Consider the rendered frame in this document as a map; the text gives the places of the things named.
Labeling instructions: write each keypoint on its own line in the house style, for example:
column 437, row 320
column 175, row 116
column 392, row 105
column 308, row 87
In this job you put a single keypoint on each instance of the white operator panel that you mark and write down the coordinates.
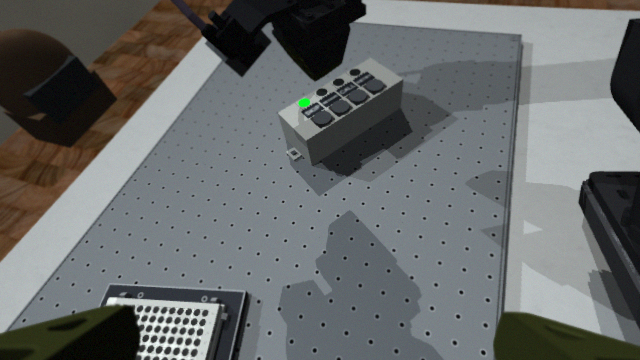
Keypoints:
column 331, row 116

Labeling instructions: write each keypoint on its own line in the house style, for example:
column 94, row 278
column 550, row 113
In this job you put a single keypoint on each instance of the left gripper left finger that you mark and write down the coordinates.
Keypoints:
column 106, row 333

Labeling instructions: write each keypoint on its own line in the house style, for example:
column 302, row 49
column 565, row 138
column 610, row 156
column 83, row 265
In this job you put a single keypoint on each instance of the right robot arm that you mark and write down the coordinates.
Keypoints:
column 608, row 187

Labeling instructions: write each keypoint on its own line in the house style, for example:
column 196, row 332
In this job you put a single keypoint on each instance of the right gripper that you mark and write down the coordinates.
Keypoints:
column 318, row 32

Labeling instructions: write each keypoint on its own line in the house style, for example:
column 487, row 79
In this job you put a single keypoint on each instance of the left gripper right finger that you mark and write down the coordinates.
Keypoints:
column 525, row 336

